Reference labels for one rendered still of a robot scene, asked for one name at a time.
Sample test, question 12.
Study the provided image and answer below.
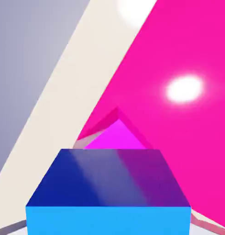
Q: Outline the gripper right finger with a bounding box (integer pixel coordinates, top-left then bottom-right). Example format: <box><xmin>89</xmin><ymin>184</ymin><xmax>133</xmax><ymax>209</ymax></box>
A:
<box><xmin>189</xmin><ymin>216</ymin><xmax>225</xmax><ymax>235</ymax></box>

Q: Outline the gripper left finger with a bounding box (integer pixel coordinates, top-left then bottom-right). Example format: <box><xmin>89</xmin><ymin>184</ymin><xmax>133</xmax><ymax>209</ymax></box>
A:
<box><xmin>0</xmin><ymin>219</ymin><xmax>27</xmax><ymax>235</ymax></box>

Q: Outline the large pink box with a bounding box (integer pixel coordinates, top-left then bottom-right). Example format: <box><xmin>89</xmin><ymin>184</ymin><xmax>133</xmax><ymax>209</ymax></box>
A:
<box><xmin>77</xmin><ymin>0</ymin><xmax>225</xmax><ymax>229</ymax></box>

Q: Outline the small magenta cube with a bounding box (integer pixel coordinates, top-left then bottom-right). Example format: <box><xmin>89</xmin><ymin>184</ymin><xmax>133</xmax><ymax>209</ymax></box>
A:
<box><xmin>73</xmin><ymin>107</ymin><xmax>154</xmax><ymax>150</ymax></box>

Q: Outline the small blue cube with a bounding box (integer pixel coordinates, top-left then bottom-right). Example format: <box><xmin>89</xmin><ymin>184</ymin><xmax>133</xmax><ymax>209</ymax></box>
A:
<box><xmin>25</xmin><ymin>148</ymin><xmax>192</xmax><ymax>235</ymax></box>

